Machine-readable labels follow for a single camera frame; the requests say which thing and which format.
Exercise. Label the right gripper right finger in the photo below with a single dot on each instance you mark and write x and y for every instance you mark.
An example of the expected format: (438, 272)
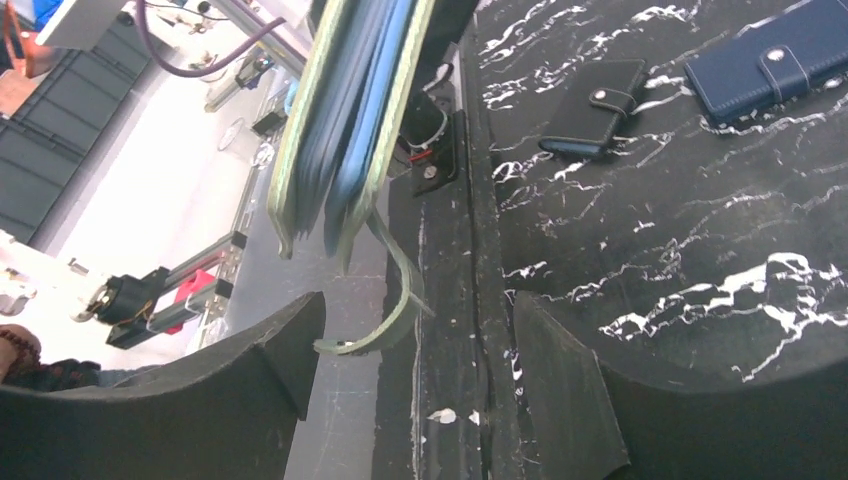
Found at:
(602, 411)

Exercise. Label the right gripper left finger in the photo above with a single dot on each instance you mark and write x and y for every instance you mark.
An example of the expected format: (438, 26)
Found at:
(228, 411)

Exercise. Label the black card holder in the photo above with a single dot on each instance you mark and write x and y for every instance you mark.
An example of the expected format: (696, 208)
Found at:
(601, 97)

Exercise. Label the green card holder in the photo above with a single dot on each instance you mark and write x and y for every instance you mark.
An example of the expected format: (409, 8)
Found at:
(338, 143)

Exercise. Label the navy blue card holder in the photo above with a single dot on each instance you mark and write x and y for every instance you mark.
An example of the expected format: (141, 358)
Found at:
(787, 57)

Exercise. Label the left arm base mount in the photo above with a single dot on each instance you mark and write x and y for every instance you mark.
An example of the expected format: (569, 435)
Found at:
(432, 132)

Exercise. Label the aluminium frame rail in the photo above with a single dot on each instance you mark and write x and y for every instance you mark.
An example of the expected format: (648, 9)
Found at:
(161, 302)

